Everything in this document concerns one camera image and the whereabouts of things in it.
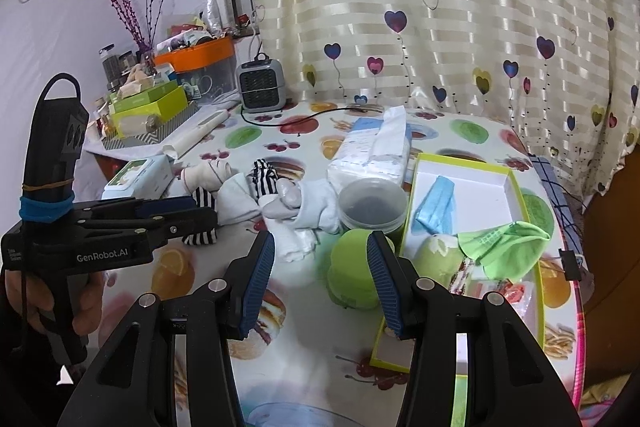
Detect large black white striped sock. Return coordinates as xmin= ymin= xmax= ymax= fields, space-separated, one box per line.
xmin=181 ymin=186 xmax=219 ymax=249

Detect blue white tissue pack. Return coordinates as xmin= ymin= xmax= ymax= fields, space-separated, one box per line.
xmin=327 ymin=106 xmax=414 ymax=188

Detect clear plastic jar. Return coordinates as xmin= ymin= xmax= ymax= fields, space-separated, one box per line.
xmin=337 ymin=178 xmax=408 ymax=241

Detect person's left hand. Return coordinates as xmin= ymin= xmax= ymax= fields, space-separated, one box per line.
xmin=5 ymin=272 xmax=107 ymax=339

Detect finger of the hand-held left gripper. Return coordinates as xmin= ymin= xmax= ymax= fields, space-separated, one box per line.
xmin=75 ymin=196 xmax=198 ymax=222
xmin=145 ymin=207 xmax=219 ymax=250

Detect white knotted sock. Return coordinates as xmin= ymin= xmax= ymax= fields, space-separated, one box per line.
xmin=215 ymin=174 xmax=267 ymax=226

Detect black heater cable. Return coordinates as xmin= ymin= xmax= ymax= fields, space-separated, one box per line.
xmin=240 ymin=103 xmax=382 ymax=128

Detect heart print striped curtain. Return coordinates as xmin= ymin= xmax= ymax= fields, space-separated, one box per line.
xmin=240 ymin=0 xmax=640 ymax=214

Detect fruit print tablecloth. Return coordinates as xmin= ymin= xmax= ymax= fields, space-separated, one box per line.
xmin=82 ymin=99 xmax=586 ymax=427

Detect grey chevron box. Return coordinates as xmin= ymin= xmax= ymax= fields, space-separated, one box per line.
xmin=100 ymin=99 xmax=201 ymax=152

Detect green patterned towel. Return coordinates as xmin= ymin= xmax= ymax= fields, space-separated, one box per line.
xmin=412 ymin=234 xmax=476 ymax=297

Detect green cardboard boxes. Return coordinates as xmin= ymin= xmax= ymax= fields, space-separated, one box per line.
xmin=107 ymin=82 xmax=190 ymax=138

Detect white box green rim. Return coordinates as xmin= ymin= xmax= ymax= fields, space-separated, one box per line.
xmin=370 ymin=152 xmax=547 ymax=371

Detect black table clip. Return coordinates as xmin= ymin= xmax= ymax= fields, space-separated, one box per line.
xmin=559 ymin=249 xmax=584 ymax=281

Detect blue plaid cloth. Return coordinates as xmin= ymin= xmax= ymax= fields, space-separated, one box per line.
xmin=530 ymin=155 xmax=577 ymax=229

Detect white sock red stitch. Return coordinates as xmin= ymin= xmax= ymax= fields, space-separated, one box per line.
xmin=181 ymin=159 xmax=233 ymax=194

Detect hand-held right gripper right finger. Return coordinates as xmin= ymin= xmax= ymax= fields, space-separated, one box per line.
xmin=366 ymin=231 xmax=583 ymax=427

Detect orange lidded clear container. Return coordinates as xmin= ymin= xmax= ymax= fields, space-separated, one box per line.
xmin=152 ymin=38 xmax=237 ymax=96

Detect small black white striped sock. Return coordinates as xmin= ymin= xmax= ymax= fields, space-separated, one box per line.
xmin=248 ymin=159 xmax=279 ymax=201

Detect grey white sock bundle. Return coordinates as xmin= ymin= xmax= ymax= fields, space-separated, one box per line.
xmin=260 ymin=179 xmax=343 ymax=264

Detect glass storage jars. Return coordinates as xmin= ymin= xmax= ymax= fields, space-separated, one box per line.
xmin=100 ymin=44 xmax=137 ymax=94

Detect wet wipes pack green lid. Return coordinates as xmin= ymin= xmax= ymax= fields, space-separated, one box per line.
xmin=102 ymin=155 xmax=174 ymax=202

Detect white rolled sheet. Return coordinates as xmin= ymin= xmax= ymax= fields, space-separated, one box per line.
xmin=162 ymin=109 xmax=232 ymax=161

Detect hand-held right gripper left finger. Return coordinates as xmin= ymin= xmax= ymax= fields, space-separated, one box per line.
xmin=57 ymin=232 xmax=276 ymax=427

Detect green cloth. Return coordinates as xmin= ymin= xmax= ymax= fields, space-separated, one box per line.
xmin=457 ymin=221 xmax=551 ymax=283

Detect grey space heater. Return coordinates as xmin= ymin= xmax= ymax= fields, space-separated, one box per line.
xmin=236 ymin=56 xmax=287 ymax=114

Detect pink hoop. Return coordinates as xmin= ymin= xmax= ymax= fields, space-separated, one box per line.
xmin=550 ymin=207 xmax=588 ymax=410

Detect blue face mask stack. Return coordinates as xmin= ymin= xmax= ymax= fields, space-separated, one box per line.
xmin=415 ymin=176 xmax=457 ymax=236

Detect green cream jar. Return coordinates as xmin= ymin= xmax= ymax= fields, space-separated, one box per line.
xmin=326 ymin=229 xmax=401 ymax=311

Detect assorted clutter pile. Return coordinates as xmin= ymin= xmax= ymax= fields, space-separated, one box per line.
xmin=155 ymin=0 xmax=236 ymax=54

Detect wooden wardrobe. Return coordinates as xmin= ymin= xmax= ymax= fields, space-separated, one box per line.
xmin=575 ymin=187 xmax=640 ymax=408

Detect red white snack packet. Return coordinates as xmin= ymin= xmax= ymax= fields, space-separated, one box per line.
xmin=475 ymin=279 xmax=538 ymax=324

